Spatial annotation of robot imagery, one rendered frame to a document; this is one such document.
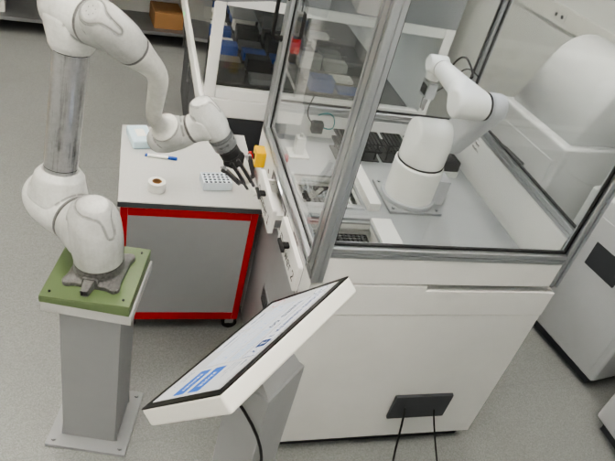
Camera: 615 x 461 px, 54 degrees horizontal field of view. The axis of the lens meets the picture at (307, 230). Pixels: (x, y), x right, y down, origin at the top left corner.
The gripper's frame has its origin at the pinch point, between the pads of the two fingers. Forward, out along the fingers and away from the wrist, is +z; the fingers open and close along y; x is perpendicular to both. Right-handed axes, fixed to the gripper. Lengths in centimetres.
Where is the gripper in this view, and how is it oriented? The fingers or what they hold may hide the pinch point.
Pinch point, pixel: (251, 187)
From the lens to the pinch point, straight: 230.9
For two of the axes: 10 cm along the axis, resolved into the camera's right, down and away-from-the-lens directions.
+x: -2.1, -6.2, 7.6
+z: 3.7, 6.7, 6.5
